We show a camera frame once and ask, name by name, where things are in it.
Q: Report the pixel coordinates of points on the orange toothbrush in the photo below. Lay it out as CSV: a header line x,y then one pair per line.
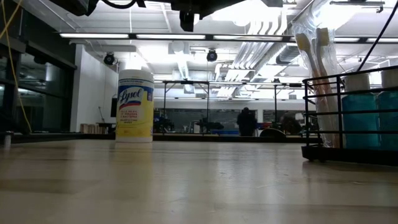
x,y
303,43
323,37

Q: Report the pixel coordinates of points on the background black robot arm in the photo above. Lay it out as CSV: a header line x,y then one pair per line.
x,y
214,125

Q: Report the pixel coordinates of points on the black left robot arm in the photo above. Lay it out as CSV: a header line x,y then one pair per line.
x,y
74,6

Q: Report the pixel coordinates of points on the long ceiling light strip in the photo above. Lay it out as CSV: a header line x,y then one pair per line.
x,y
382,40
248,38
93,35
346,40
171,36

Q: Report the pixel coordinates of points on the round black ceiling fixture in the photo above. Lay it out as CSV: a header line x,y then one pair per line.
x,y
212,56
109,59

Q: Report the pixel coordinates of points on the white ceiling pipe bundle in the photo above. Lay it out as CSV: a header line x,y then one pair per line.
x,y
264,28

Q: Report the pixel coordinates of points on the person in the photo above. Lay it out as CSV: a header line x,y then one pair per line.
x,y
246,123
290,124

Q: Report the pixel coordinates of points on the blue bin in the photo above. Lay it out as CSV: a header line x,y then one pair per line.
x,y
225,132

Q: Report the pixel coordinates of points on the yellow Lysol wipes canister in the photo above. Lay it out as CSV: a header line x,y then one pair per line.
x,y
134,118

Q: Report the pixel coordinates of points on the white desk lamp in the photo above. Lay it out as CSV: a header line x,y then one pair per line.
x,y
299,116

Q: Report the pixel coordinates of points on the black background station frame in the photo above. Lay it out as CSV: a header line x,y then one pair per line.
x,y
186,82
275,105

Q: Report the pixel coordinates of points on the ribbed silver air duct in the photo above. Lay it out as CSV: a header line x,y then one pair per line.
x,y
287,55

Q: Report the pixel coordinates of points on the black aluminium table frame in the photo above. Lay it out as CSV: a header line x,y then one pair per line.
x,y
202,137

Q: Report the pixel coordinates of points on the black wall monitor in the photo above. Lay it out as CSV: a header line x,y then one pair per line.
x,y
113,107

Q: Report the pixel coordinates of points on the small grey metal post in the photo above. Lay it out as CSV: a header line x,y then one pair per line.
x,y
8,140

